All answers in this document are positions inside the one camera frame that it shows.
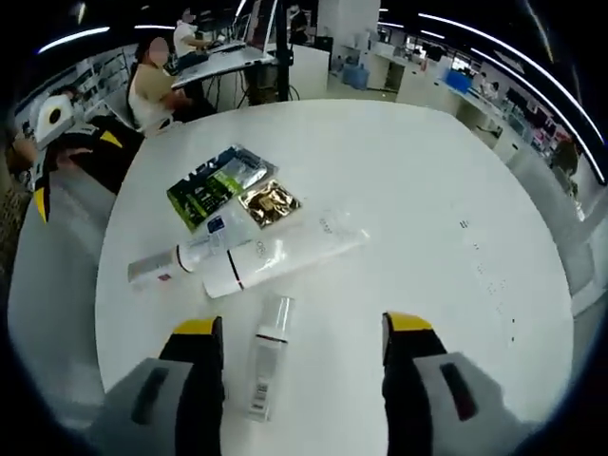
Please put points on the white skincare tube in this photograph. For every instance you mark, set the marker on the white skincare tube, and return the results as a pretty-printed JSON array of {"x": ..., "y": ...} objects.
[{"x": 285, "y": 259}]

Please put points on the ceiling light strip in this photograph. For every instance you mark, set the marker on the ceiling light strip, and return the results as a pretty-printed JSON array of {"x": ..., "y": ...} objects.
[
  {"x": 522, "y": 58},
  {"x": 71, "y": 39}
]

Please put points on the blue storage bin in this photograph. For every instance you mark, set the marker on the blue storage bin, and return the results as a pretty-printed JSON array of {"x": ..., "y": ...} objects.
[{"x": 458, "y": 80}]

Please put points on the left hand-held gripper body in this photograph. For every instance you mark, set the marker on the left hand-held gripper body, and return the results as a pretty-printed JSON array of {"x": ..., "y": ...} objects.
[{"x": 52, "y": 114}]

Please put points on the gold foil skincare sachet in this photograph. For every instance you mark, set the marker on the gold foil skincare sachet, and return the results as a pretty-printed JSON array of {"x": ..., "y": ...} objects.
[{"x": 270, "y": 203}]

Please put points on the black object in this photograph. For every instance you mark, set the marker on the black object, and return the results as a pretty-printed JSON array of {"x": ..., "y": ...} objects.
[{"x": 126, "y": 161}]

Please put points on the white spray bottle red collar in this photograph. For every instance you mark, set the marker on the white spray bottle red collar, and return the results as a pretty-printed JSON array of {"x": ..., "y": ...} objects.
[{"x": 199, "y": 252}]

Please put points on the white cabinet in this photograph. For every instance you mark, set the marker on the white cabinet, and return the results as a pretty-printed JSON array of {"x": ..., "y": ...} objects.
[{"x": 311, "y": 71}]

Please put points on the black tripod stand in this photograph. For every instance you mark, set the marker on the black tripod stand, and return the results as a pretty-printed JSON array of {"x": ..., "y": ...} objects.
[{"x": 286, "y": 52}]

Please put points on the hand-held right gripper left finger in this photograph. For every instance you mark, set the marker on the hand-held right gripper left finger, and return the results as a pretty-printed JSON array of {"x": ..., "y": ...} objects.
[{"x": 195, "y": 404}]

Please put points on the beige printed shirt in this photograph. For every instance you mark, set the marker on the beige printed shirt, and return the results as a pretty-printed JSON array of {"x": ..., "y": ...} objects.
[{"x": 12, "y": 228}]

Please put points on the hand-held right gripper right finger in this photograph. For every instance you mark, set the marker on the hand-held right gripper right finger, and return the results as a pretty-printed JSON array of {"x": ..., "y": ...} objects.
[{"x": 408, "y": 404}]

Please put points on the white side desk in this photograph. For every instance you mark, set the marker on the white side desk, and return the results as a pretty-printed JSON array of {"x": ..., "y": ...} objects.
[{"x": 223, "y": 66}]

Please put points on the blue water jug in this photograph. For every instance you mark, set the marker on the blue water jug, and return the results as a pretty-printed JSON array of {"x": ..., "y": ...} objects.
[{"x": 356, "y": 75}]

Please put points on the green black skincare packet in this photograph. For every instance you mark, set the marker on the green black skincare packet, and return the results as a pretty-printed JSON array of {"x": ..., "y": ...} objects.
[{"x": 204, "y": 197}]

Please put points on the computer monitor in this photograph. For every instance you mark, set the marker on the computer monitor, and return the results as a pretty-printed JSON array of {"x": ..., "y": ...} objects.
[{"x": 263, "y": 24}]

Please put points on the person's left hand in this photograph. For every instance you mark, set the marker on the person's left hand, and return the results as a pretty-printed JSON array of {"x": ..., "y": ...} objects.
[{"x": 73, "y": 157}]

